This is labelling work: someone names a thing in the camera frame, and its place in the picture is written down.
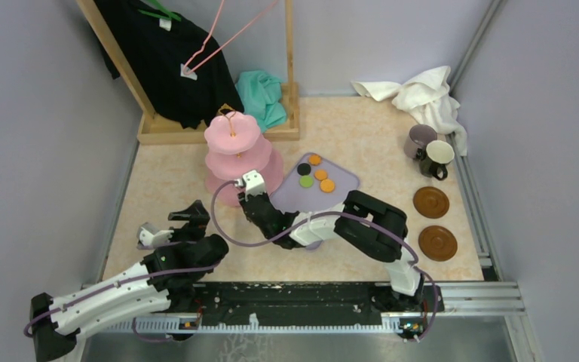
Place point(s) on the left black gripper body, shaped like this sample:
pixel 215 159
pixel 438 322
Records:
pixel 192 232

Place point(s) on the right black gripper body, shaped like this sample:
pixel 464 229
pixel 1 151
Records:
pixel 268 233

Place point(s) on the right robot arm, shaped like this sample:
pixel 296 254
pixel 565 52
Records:
pixel 375 228

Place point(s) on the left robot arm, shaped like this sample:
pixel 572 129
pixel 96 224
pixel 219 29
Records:
pixel 161 282

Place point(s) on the green macaron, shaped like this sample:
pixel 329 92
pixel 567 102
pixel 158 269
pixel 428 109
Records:
pixel 306 181

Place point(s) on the lavender serving tray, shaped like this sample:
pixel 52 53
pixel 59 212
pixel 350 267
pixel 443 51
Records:
pixel 290 197

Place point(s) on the black macaron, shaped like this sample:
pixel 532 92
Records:
pixel 304 169

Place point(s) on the orange macaron middle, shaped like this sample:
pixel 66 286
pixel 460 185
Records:
pixel 320 174

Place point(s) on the orange macaron top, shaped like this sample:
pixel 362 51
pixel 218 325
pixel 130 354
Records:
pixel 314 160

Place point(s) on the pink three-tier cake stand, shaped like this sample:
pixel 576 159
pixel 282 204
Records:
pixel 237 146

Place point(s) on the wooden clothes rack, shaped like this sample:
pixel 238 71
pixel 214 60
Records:
pixel 155 129

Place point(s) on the teal cloth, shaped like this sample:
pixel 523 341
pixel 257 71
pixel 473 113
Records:
pixel 261 95

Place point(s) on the black t-shirt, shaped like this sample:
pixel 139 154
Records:
pixel 155 50

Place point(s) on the pink clothes hanger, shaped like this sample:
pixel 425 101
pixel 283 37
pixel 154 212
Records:
pixel 187 69

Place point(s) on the brown saucer upper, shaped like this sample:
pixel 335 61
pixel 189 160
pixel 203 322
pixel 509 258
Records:
pixel 431 202

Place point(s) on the brown saucer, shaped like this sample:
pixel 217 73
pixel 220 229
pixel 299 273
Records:
pixel 431 202
pixel 438 243

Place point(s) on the purple mug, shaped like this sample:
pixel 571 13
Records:
pixel 417 139

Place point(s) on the brown saucer lower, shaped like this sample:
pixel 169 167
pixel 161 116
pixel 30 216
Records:
pixel 438 243

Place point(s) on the black cream-lined mug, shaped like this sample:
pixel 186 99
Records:
pixel 435 158

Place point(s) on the white towel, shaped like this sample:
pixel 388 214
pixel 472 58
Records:
pixel 426 97

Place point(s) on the green clothes hanger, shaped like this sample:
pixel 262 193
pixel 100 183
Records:
pixel 161 12

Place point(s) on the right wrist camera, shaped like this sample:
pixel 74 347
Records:
pixel 252 183

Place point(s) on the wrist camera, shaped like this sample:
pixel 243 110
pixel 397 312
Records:
pixel 150 237
pixel 252 183

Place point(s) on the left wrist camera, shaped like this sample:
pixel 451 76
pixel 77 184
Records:
pixel 150 237

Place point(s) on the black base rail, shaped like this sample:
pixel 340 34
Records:
pixel 324 308

